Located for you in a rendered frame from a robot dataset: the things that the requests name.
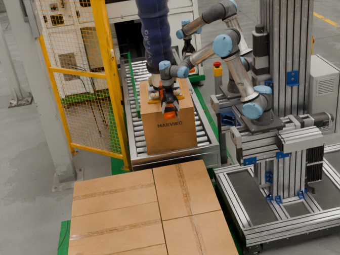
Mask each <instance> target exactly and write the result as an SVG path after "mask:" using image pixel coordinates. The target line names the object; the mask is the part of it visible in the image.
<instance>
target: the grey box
mask: <svg viewBox="0 0 340 255"><path fill-rule="evenodd" d="M24 4H25V7H26V11H27V15H28V18H29V22H30V25H31V29H32V32H33V36H34V38H38V37H40V36H41V33H42V31H43V27H42V24H41V21H40V17H39V13H38V10H37V6H36V2H35V0H24Z"/></svg>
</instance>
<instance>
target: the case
mask: <svg viewBox="0 0 340 255"><path fill-rule="evenodd" d="M177 79H179V80H180V83H181V87H182V90H183V93H184V97H185V98H184V99H179V100H178V101H179V107H180V111H179V112H178V111H177V112H178V115H179V119H180V121H178V118H177V116H176V114H175V117H176V118H172V119H164V114H163V113H162V111H161V99H162V97H160V102H159V103H152V104H148V102H147V94H146V86H145V85H146V84H148V81H142V82H140V104H141V118H142V124H143V130H144V135H145V141H146V147H147V153H148V155H151V154H157V153H163V152H169V151H174V150H180V149H186V148H191V147H197V146H198V144H197V134H196V124H195V114H194V106H193V102H192V99H191V95H190V92H189V88H188V84H187V81H186V79H185V78H177Z"/></svg>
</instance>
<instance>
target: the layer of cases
mask: <svg viewBox="0 0 340 255"><path fill-rule="evenodd" d="M152 170H153V172H152ZM153 176H154V178H153ZM154 182H155V183H154ZM155 188H156V189H155ZM68 255H239V254H238V251H237V249H236V246H235V243H234V241H233V238H232V236H231V233H230V230H229V228H228V225H227V222H226V220H225V217H224V214H223V212H222V209H221V206H220V204H219V201H218V198H217V196H216V193H215V190H214V188H213V185H212V183H211V180H210V177H209V175H208V172H207V169H206V167H205V164H204V161H203V159H201V160H196V161H190V162H184V163H179V164H173V165H168V166H162V167H156V168H153V169H145V170H142V171H136V172H131V173H125V174H119V175H113V176H108V177H102V178H97V179H91V180H86V181H80V182H75V183H74V190H73V202H72V214H71V225H70V236H69V248H68Z"/></svg>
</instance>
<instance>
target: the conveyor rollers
mask: <svg viewBox="0 0 340 255"><path fill-rule="evenodd" d="M146 62H147V60H142V61H136V62H132V68H133V74H134V80H135V85H136V91H137V97H138V102H139V108H140V113H141V104H140V82H142V81H148V77H150V76H151V73H149V72H148V71H147V68H146ZM125 69H126V76H127V77H130V76H131V72H130V66H129V63H125ZM127 83H128V91H129V97H130V99H133V98H135V97H134V91H133V85H132V78H127ZM130 105H131V109H132V111H131V113H132V117H133V124H134V125H133V126H134V131H135V141H136V147H137V153H138V157H140V156H146V155H148V153H147V147H146V141H145V135H144V130H143V124H142V118H139V119H138V115H137V110H136V104H135V100H131V101H130ZM194 114H195V124H196V134H197V144H198V146H202V145H208V144H209V142H208V141H207V136H205V132H204V131H203V127H202V126H201V123H200V121H199V118H198V116H197V113H196V112H195V108H194Z"/></svg>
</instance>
